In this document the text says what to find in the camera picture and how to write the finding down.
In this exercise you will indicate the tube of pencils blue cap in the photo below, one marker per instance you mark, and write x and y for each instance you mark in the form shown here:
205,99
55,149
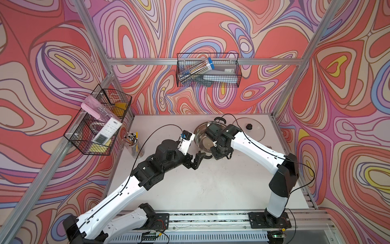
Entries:
188,70

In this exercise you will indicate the yellow object in basket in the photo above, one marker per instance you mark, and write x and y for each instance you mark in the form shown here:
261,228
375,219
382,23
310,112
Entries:
120,109

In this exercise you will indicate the aluminium rail front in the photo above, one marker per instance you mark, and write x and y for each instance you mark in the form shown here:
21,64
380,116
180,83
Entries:
301,219

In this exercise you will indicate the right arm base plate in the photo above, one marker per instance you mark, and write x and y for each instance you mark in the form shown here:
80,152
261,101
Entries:
263,220

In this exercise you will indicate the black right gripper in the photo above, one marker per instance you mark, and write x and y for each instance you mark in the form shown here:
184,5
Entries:
217,155

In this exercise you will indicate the clear pen holder cup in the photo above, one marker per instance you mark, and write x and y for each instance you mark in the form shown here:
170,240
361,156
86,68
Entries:
132,145

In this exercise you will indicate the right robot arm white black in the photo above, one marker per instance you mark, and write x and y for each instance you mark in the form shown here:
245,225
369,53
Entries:
284,168

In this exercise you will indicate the black wire basket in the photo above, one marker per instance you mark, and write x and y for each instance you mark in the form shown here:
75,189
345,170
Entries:
84,127
225,58

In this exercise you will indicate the black wire basket back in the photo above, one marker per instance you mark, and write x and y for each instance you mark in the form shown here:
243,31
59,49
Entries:
225,58

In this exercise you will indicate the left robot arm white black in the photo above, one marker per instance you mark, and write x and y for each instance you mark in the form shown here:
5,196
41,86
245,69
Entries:
147,174

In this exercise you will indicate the stainless steel pot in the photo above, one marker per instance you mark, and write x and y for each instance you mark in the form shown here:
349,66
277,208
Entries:
201,139

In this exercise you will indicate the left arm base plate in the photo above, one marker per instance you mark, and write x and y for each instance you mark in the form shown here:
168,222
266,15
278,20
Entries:
158,222

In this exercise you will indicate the white grey box in basket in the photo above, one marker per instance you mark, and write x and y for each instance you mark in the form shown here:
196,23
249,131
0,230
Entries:
222,73

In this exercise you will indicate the glass pot lid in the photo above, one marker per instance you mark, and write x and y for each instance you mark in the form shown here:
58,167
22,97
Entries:
251,127

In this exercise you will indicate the black wire basket left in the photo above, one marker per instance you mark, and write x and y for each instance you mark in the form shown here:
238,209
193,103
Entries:
84,127

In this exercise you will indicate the pink box in basket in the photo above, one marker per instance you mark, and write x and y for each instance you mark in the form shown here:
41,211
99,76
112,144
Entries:
93,107

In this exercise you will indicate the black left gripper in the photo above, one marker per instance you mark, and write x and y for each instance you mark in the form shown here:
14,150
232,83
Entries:
188,162

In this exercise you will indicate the white calculator device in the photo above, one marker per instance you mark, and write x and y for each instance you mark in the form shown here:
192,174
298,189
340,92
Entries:
107,131

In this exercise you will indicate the yellow sticky notes pad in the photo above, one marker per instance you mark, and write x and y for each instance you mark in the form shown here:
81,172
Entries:
98,149

